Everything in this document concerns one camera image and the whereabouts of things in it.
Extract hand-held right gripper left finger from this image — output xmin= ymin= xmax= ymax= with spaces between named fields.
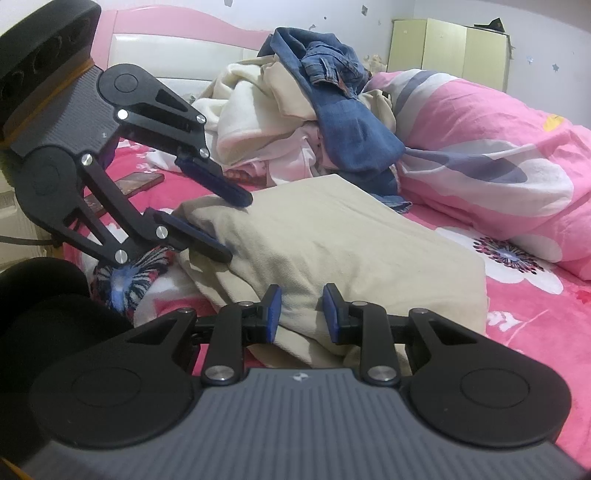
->
xmin=127 ymin=284 xmax=283 ymax=386

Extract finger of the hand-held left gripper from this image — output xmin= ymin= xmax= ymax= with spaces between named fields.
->
xmin=60 ymin=154 xmax=233 ymax=267
xmin=117 ymin=79 xmax=254 ymax=208

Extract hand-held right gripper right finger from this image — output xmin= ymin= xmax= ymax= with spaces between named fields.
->
xmin=322 ymin=283 xmax=478 ymax=387

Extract beige pants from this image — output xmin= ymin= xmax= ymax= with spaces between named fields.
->
xmin=173 ymin=174 xmax=490 ymax=370

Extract pile of cream white clothes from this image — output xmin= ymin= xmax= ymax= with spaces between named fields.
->
xmin=261 ymin=60 xmax=398 ymax=134

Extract cream fleece garment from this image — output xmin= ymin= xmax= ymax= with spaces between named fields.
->
xmin=191 ymin=62 xmax=319 ymax=162

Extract black smartphone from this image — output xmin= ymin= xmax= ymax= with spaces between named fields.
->
xmin=83 ymin=172 xmax=165 ymax=217

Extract white pink padded headboard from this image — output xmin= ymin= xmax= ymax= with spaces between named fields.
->
xmin=90 ymin=4 xmax=275 ymax=100

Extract blue denim jeans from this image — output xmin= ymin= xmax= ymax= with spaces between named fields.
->
xmin=257 ymin=27 xmax=413 ymax=214

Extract pink floral bed blanket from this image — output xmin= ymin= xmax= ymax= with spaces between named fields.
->
xmin=60 ymin=136 xmax=591 ymax=462

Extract pink patterned quilt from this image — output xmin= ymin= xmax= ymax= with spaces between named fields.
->
xmin=365 ymin=70 xmax=591 ymax=275

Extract cream cabinet door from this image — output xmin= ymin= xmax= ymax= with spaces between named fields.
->
xmin=387 ymin=18 xmax=511 ymax=93

